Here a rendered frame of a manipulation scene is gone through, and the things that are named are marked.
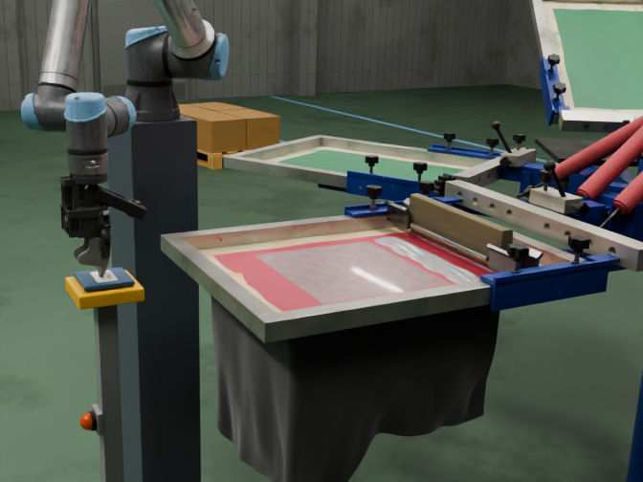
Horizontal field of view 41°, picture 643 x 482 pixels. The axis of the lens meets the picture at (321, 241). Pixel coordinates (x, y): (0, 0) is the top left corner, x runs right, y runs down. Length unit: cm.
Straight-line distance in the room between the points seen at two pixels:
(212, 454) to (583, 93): 181
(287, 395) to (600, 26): 234
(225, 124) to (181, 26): 547
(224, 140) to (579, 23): 449
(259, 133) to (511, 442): 502
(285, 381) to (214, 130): 591
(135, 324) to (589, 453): 169
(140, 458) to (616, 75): 212
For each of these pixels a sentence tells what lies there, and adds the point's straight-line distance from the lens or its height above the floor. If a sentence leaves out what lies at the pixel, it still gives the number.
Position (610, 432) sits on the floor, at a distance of 342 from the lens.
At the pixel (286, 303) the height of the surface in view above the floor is 95.
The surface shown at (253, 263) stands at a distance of 190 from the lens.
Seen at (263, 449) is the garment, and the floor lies 60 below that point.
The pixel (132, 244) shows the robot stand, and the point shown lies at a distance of 229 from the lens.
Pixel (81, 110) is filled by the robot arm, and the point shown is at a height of 131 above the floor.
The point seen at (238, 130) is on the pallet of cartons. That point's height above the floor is 31.
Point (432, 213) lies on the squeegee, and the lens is 206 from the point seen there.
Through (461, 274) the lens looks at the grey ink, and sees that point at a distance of 186.
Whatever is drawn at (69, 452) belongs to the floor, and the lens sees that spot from 314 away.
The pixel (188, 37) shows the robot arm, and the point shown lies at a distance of 212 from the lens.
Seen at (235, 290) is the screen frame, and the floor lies 99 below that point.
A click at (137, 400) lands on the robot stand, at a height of 44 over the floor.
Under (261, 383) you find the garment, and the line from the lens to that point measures 178.
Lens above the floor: 154
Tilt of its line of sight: 16 degrees down
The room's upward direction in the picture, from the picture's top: 2 degrees clockwise
